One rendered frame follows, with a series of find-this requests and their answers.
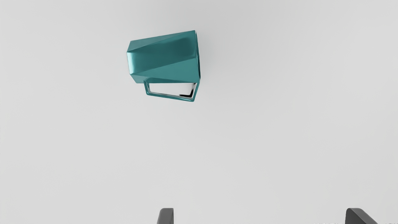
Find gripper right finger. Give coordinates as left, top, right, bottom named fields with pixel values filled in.
left=345, top=208, right=378, bottom=224

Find teal faceted mug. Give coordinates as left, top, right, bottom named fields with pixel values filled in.
left=127, top=30, right=201, bottom=102

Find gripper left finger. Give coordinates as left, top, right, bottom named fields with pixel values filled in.
left=157, top=208, right=174, bottom=224

